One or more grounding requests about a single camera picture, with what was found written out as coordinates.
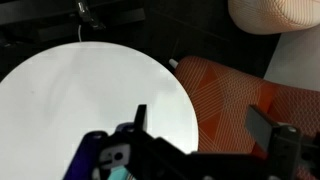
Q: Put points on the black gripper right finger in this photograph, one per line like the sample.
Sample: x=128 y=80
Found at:
x=266 y=131

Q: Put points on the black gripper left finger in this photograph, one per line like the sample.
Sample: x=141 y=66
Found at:
x=141 y=118

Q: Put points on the teal blue bowl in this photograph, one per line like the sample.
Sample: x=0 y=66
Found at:
x=117 y=174

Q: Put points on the orange patterned sofa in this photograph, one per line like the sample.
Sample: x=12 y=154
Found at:
x=233 y=100

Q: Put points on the small white cylinder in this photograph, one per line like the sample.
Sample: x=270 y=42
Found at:
x=172 y=62

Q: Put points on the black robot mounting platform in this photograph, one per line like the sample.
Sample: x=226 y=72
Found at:
x=126 y=15

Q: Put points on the beige round pouf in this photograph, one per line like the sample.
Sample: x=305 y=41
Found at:
x=266 y=15

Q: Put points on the black camera on mount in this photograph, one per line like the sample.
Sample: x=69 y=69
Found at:
x=87 y=14

